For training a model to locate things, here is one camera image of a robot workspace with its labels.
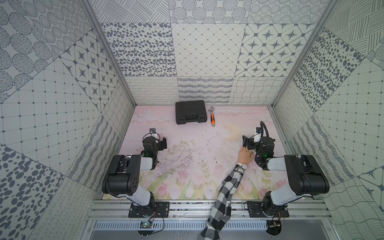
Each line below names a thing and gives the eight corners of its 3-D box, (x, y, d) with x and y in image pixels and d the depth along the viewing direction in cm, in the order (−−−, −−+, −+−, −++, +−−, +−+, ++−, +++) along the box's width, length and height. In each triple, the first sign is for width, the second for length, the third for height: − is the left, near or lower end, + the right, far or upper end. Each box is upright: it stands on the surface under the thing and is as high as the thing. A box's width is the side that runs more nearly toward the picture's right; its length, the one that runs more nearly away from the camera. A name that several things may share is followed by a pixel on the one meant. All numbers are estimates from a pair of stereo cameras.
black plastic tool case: (176, 125, 110) (175, 120, 106) (175, 107, 122) (175, 102, 118) (207, 122, 112) (207, 118, 107) (203, 105, 124) (204, 100, 120)
